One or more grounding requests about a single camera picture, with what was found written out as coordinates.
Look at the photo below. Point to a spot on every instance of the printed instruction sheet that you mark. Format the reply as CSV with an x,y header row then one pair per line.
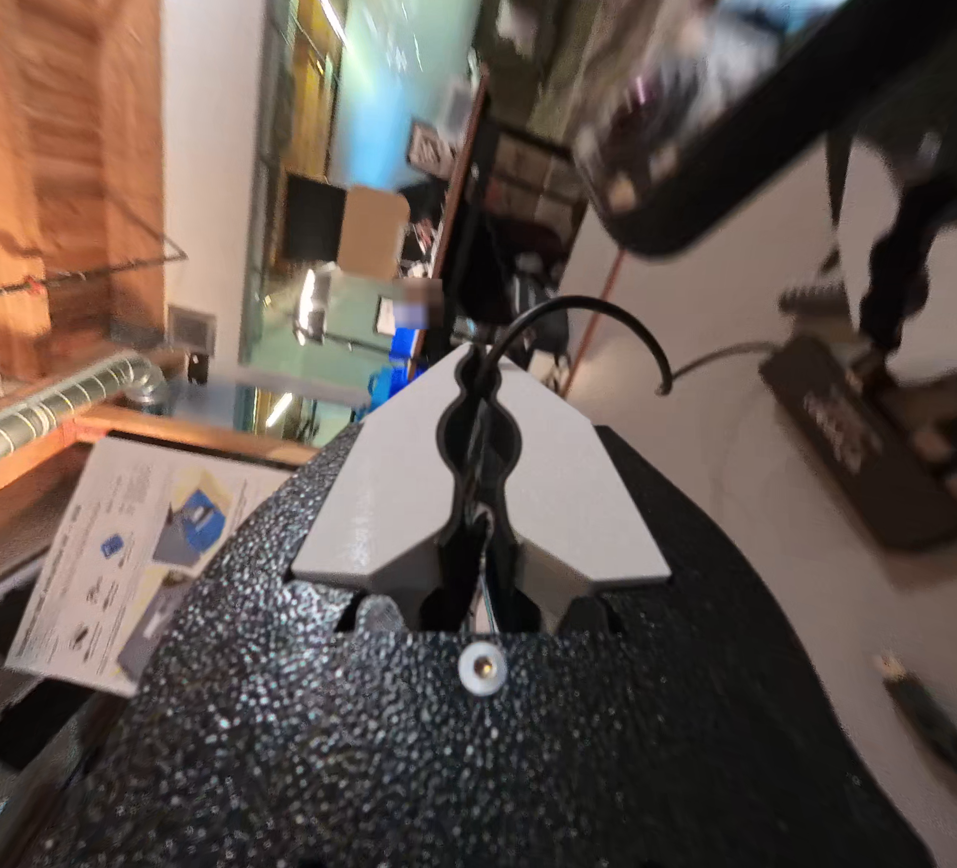
x,y
127,546

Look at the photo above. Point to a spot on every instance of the black pen on table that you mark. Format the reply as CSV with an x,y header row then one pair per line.
x,y
916,700

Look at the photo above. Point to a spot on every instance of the silver flexible duct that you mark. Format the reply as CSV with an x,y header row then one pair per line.
x,y
67,397

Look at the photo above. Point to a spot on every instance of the black monitor stand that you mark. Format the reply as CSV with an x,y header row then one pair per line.
x,y
897,247

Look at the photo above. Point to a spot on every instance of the blue plastic bin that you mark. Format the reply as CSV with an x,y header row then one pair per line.
x,y
404,346

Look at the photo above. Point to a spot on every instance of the large black computer monitor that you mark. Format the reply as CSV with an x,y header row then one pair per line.
x,y
785,157

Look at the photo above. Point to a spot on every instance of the small black monitor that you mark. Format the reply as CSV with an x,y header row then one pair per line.
x,y
310,217

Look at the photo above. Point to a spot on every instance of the grey wall vent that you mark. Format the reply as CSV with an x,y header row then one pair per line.
x,y
191,329

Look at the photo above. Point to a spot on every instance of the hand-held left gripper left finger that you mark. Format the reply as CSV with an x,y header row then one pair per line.
x,y
374,501

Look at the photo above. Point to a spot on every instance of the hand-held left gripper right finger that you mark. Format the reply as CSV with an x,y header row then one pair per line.
x,y
583,509

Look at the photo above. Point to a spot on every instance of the silver device on black stand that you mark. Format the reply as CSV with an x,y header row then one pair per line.
x,y
314,307

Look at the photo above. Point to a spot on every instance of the black metal hanging frame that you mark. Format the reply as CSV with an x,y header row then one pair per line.
x,y
161,247

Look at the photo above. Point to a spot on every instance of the tan rounded board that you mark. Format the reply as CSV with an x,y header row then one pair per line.
x,y
374,232

